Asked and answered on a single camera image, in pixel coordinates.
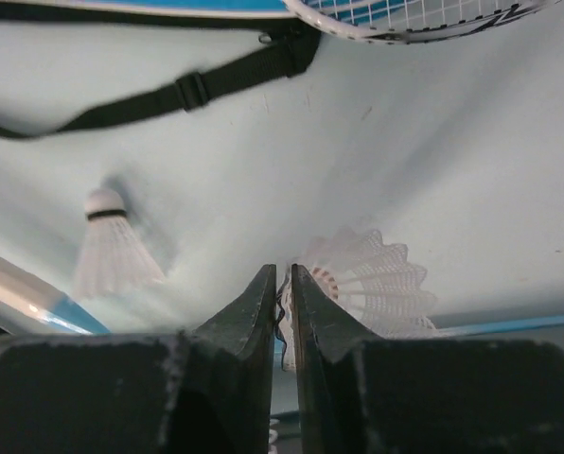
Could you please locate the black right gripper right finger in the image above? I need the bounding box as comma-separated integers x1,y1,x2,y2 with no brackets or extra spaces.
291,265,564,453

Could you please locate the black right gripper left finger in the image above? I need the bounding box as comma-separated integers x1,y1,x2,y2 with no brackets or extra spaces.
0,265,276,453

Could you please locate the shuttlecock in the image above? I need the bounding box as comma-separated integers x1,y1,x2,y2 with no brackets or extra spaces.
71,187,165,301
275,227,440,372

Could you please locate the blue racket far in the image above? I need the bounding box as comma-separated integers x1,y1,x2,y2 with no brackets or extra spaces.
436,315,564,338

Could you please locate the blue racket near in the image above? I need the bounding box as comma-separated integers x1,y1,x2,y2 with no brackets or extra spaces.
0,256,110,335

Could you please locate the blue racket cover bag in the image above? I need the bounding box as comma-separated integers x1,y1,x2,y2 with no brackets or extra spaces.
0,1,321,136

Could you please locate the white racket on blue bag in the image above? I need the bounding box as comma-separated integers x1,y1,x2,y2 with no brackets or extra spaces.
283,0,554,44

